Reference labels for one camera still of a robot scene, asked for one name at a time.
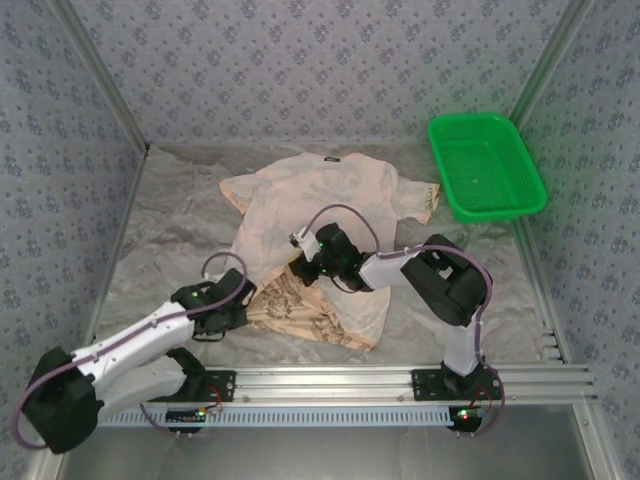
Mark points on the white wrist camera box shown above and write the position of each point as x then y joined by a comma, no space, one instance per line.
210,276
306,245

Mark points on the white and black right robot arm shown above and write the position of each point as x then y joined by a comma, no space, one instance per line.
450,295

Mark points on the aluminium mounting rail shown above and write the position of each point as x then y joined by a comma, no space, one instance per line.
320,382

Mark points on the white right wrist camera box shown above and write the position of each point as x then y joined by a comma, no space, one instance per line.
306,245

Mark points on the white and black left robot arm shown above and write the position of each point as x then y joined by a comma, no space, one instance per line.
60,400

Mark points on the peach printed t-shirt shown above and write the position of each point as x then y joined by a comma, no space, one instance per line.
300,200

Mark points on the green plastic basket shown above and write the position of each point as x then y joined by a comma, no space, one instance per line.
480,170

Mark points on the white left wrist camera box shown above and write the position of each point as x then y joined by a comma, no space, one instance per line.
210,276

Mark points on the small circuit board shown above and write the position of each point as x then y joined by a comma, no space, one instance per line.
472,414
185,415

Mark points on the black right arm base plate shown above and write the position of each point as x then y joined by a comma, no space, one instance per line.
425,385

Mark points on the aluminium frame post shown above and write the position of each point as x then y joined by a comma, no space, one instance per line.
104,75
597,450
40,467
542,75

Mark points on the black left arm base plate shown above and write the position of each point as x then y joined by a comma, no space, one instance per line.
222,387

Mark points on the grey metal sheet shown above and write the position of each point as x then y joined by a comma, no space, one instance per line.
320,455

